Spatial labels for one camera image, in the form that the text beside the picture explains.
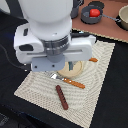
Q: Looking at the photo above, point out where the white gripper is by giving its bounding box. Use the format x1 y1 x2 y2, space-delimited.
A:
14 23 96 72

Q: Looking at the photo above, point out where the red tomato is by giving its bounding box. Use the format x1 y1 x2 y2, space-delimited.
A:
89 9 100 17

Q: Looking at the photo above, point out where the round tan plate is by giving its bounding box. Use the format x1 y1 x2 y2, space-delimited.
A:
58 61 83 78

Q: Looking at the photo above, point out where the brown sausage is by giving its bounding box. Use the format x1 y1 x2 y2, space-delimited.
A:
56 85 68 110

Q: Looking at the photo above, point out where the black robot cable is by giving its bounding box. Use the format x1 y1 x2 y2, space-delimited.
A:
0 43 33 72

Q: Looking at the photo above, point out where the grey cooking pot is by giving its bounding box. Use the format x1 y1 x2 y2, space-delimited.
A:
71 0 84 19

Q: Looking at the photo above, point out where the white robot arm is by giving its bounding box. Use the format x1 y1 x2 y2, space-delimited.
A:
0 0 96 72

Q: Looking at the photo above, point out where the fork with orange handle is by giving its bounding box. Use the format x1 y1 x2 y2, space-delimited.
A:
50 73 85 89

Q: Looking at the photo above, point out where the knife with orange handle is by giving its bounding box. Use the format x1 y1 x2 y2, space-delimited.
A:
89 58 98 62

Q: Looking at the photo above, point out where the beige woven placemat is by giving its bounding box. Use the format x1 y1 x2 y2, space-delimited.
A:
14 41 115 128

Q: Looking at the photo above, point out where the grey saucepan with handle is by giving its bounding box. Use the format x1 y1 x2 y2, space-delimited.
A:
81 1 120 24

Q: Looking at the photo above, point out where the tan wooden bowl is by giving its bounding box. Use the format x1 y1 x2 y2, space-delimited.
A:
119 5 128 30

